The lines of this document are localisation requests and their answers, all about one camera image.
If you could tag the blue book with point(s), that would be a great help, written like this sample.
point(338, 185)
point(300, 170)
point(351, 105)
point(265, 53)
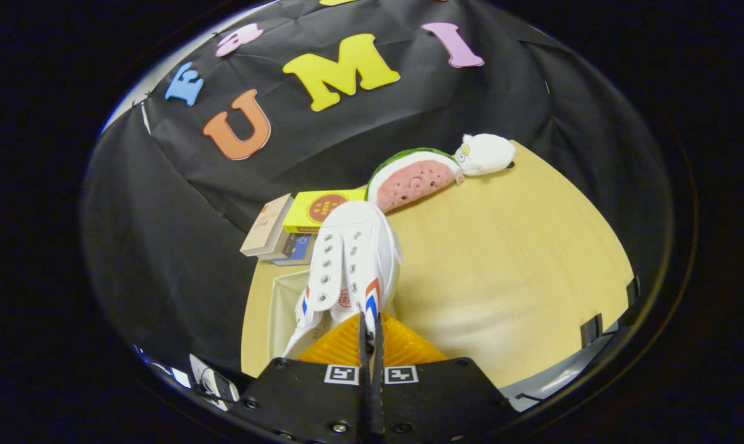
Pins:
point(298, 250)

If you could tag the cream storage box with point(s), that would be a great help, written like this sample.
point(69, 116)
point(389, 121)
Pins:
point(285, 311)

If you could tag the white plush toy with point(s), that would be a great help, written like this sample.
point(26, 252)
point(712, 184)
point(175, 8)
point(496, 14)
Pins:
point(486, 154)

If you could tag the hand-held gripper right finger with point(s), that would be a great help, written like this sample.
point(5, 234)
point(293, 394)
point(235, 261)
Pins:
point(437, 401)

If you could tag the yellow book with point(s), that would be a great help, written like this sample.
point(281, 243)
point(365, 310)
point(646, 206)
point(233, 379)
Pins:
point(322, 206)

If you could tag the white electronic device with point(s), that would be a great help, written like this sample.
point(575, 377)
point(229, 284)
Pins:
point(214, 382)

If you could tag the black table edge bracket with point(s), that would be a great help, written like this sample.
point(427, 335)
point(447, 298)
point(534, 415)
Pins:
point(591, 330)
point(632, 291)

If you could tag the watermelon slice plush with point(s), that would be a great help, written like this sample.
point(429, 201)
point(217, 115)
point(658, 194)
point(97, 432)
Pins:
point(415, 182)

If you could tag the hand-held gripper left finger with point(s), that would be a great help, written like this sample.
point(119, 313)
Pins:
point(313, 401)

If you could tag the white canvas shoe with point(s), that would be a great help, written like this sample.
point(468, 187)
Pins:
point(353, 259)

